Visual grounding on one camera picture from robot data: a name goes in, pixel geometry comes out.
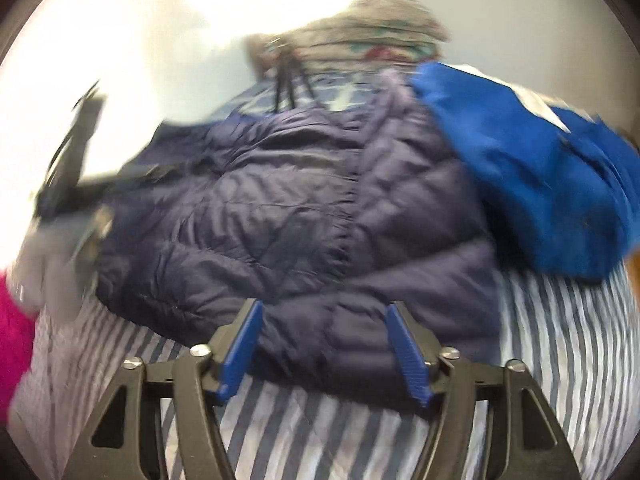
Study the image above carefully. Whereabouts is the navy puffer jacket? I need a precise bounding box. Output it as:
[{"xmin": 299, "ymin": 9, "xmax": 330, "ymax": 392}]
[{"xmin": 96, "ymin": 70, "xmax": 499, "ymax": 396}]

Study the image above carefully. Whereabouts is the pink sleeve forearm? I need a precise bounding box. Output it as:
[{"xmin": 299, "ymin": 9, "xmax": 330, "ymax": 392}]
[{"xmin": 0, "ymin": 270, "xmax": 40, "ymax": 427}]

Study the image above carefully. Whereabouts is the gloved left hand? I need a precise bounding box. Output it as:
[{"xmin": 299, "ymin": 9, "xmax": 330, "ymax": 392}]
[{"xmin": 8, "ymin": 206, "xmax": 113, "ymax": 325}]

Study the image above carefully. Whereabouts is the striped blue white mattress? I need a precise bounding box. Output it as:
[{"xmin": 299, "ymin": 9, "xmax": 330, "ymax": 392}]
[{"xmin": 9, "ymin": 269, "xmax": 639, "ymax": 479}]

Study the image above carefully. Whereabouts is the blue folded garment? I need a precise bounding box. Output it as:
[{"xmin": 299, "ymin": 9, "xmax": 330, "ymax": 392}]
[{"xmin": 411, "ymin": 62, "xmax": 639, "ymax": 281}]

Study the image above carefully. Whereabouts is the floral folded quilt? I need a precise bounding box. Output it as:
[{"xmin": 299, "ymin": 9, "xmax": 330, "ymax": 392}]
[{"xmin": 247, "ymin": 0, "xmax": 450, "ymax": 73}]

